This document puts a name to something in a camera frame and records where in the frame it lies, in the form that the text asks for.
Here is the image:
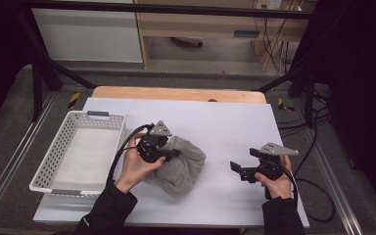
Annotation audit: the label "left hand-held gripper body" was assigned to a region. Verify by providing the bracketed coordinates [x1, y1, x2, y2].
[136, 120, 173, 164]

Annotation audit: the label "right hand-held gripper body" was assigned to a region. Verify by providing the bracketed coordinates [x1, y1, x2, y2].
[239, 142, 300, 200]

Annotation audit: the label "grey cloth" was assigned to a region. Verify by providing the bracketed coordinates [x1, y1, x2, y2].
[144, 135, 207, 199]

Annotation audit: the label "white perforated plastic basket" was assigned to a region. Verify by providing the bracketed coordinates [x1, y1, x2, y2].
[28, 110, 127, 198]

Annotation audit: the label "person's right hand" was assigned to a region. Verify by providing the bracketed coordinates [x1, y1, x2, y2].
[254, 155, 293, 201]

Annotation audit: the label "person's left hand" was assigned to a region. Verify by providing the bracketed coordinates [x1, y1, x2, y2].
[115, 130, 166, 194]

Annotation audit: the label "white foam board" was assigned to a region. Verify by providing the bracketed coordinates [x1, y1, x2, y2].
[32, 97, 310, 229]

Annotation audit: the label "wooden table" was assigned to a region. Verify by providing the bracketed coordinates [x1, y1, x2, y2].
[91, 85, 267, 105]

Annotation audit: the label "dark chair base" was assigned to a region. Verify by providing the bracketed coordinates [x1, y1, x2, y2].
[169, 36, 204, 48]

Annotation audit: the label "light wooden desk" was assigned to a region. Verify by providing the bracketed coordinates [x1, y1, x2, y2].
[133, 0, 317, 71]

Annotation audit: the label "black curtain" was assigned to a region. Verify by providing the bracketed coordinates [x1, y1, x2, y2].
[309, 0, 376, 212]
[0, 0, 35, 138]

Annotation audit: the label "white cabinet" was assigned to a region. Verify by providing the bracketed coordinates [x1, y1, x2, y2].
[31, 8, 144, 64]

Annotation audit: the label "white power strip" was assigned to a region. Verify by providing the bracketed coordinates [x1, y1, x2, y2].
[256, 0, 283, 10]

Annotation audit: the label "left hand-held gripper black cable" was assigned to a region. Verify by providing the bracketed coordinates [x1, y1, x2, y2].
[106, 122, 155, 184]

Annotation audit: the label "hand-held gripper black cable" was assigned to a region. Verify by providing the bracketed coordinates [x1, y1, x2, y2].
[282, 163, 336, 224]
[106, 122, 155, 184]

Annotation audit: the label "black floor cables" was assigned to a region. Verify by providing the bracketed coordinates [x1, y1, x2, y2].
[276, 91, 333, 139]

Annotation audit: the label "right hand-held gripper black cable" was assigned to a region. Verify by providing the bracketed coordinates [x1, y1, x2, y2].
[282, 163, 336, 224]

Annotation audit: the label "aluminium floor rail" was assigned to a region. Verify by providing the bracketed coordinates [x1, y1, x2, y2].
[0, 92, 58, 216]
[309, 143, 363, 235]

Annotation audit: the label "hanging bundle of cables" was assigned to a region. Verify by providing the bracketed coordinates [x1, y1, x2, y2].
[253, 16, 295, 72]

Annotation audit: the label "black metal frame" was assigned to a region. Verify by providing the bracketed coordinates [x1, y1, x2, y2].
[13, 0, 327, 123]

